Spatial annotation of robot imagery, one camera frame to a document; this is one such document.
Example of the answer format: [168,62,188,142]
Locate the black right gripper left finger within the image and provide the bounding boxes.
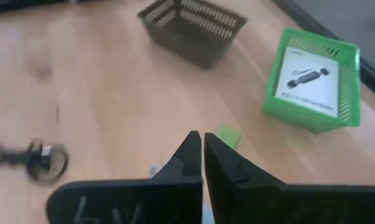
[45,130,203,224]

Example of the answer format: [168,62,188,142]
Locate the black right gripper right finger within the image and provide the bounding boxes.
[204,133,375,224]

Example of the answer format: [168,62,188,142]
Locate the green USB wall charger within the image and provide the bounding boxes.
[216,126,241,149]

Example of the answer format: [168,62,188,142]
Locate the black USB cable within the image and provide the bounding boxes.
[0,138,70,187]

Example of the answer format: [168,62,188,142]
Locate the white adapter product box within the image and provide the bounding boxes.
[274,46,340,118]

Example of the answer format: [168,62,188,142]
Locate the green slotted plastic basket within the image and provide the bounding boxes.
[262,27,361,134]

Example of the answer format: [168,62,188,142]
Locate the black slotted plastic basket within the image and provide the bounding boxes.
[136,0,249,70]

